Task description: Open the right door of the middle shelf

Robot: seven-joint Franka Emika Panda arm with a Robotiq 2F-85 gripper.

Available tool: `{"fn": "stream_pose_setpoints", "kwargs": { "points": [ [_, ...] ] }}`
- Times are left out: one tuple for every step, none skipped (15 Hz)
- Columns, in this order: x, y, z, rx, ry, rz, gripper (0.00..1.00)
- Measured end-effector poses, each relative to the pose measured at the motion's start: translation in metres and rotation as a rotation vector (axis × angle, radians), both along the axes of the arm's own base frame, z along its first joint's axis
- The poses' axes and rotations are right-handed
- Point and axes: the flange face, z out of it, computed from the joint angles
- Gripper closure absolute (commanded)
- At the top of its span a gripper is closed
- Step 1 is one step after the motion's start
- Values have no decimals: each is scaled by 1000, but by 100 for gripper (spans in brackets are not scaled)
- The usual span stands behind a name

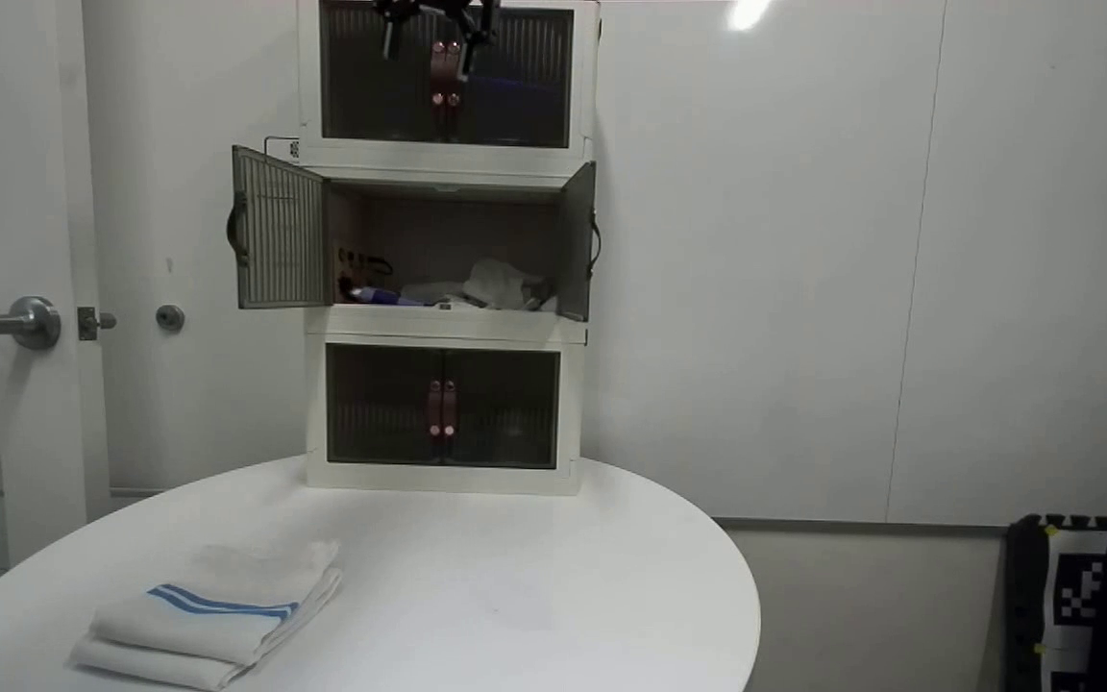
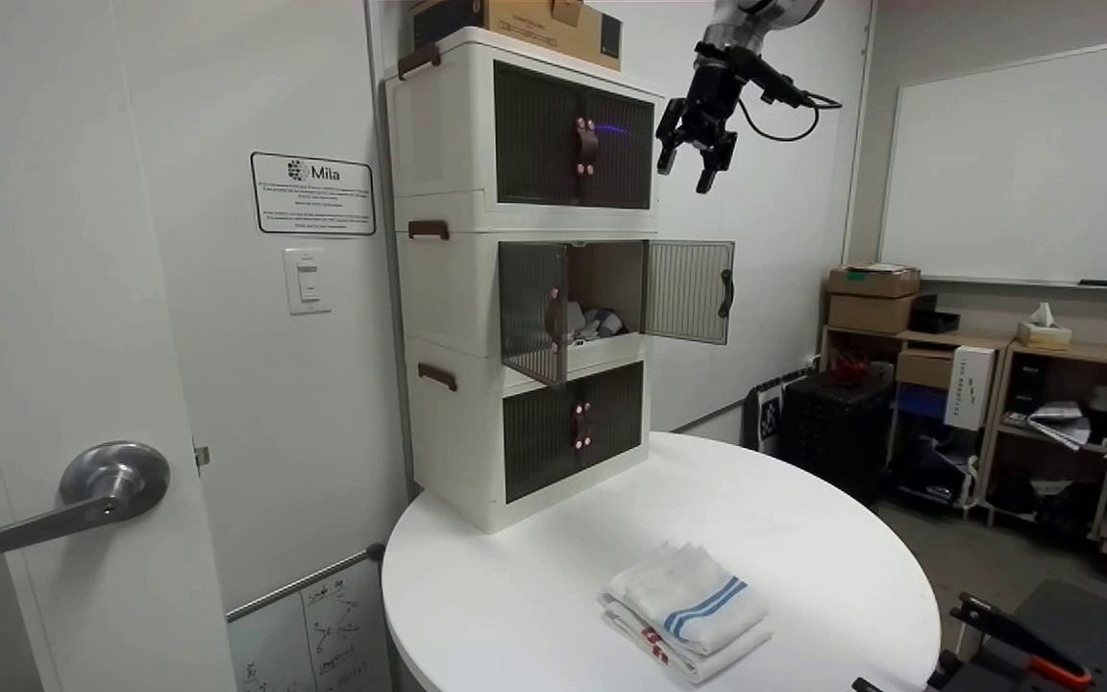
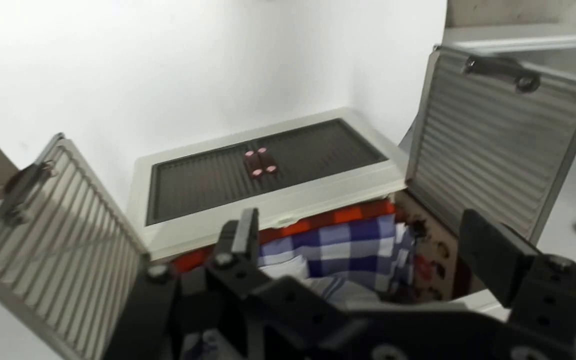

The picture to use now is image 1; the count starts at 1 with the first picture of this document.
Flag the folded white towel blue stripes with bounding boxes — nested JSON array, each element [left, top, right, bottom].
[[83, 538, 347, 671]]

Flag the white three-tier storage cabinet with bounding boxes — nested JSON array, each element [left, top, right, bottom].
[[293, 0, 602, 501]]

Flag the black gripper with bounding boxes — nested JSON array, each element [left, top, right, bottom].
[[375, 0, 504, 65]]

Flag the blue and white tube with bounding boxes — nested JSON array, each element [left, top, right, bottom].
[[339, 278, 406, 306]]

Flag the white crumpled bag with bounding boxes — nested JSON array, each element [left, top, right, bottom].
[[443, 258, 562, 314]]

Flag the silver door latch plate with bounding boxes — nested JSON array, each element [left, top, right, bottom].
[[71, 302, 122, 345]]

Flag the clear ribbed plastic bin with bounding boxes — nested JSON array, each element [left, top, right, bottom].
[[554, 158, 602, 327]]

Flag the silver door lever handle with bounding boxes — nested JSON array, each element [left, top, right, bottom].
[[0, 292, 67, 356]]

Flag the round silver wall stop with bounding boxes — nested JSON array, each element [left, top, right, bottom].
[[149, 301, 192, 342]]

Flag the white room door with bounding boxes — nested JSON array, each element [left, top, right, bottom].
[[0, 0, 117, 568]]

